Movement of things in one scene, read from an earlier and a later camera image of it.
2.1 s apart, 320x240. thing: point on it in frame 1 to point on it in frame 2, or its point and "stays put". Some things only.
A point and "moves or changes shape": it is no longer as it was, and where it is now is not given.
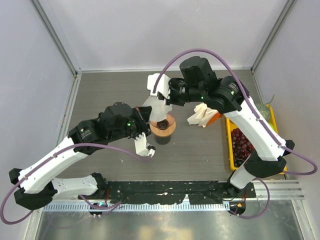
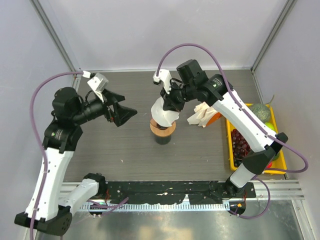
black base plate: x=154 y=192 stays put
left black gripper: x=142 y=114 to x=122 y=113
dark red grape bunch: x=242 y=147 stays put
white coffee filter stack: x=202 y=116 stays put
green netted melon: x=264 y=110 stays put
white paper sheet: x=159 y=110 moves or changes shape
